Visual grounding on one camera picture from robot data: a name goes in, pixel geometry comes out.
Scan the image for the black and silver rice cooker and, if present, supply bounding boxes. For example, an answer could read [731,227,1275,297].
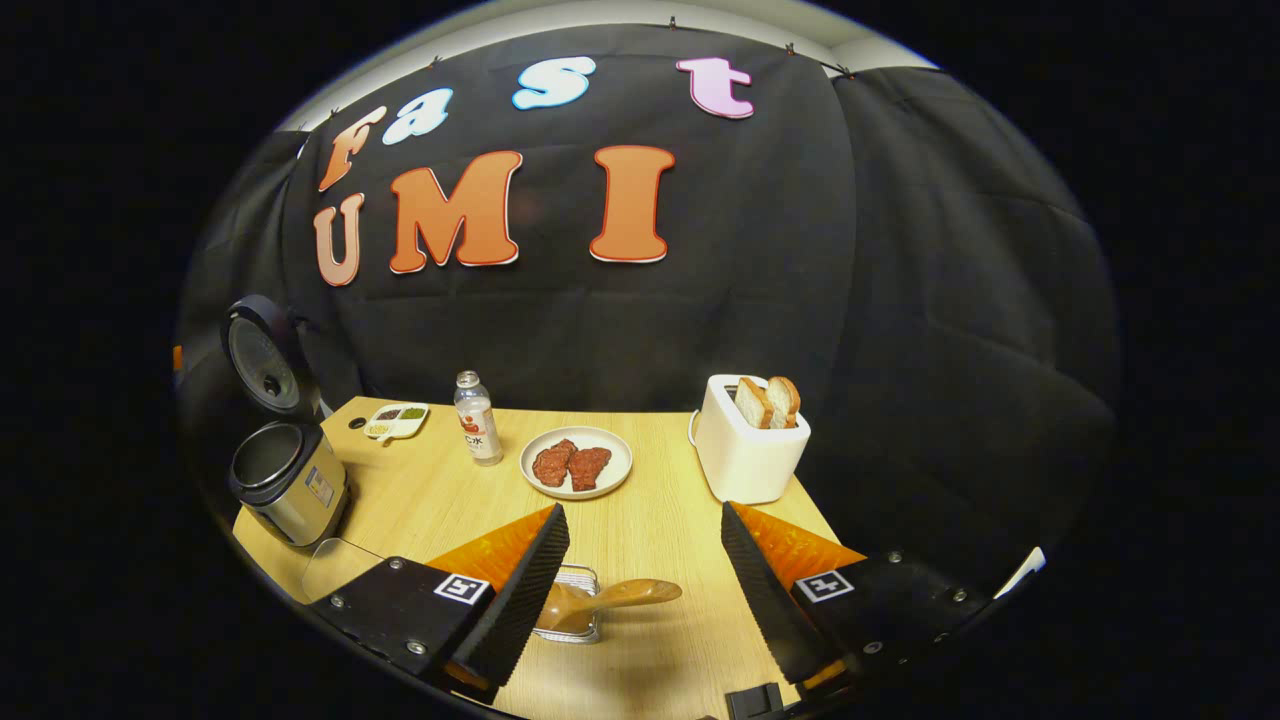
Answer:
[218,293,352,549]

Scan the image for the white divided bean dish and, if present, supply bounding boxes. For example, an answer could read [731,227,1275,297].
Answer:
[363,402,431,446]

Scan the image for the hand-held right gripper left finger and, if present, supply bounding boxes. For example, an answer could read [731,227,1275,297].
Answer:
[308,503,572,706]

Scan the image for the white toaster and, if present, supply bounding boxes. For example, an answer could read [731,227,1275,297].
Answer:
[690,375,812,506]

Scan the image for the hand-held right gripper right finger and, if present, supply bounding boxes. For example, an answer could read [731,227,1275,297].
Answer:
[720,500,1001,706]

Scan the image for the clear plastic rice container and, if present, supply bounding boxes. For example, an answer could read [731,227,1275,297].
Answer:
[300,537,387,604]

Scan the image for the white round plate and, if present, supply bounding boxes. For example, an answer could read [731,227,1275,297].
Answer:
[519,426,634,501]

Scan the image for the red meat piece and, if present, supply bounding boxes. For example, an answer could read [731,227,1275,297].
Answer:
[532,439,579,488]
[568,447,613,492]

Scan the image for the wooden spoon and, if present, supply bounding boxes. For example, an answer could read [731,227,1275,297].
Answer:
[537,578,684,633]

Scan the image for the wire chopstick holder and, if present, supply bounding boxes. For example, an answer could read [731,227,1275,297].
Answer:
[535,565,602,644]

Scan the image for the toast bread slice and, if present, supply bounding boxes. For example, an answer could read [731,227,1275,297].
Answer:
[767,376,802,429]
[734,378,774,430]

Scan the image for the clear plastic drink bottle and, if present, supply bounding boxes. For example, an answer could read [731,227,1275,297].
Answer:
[454,370,504,467]

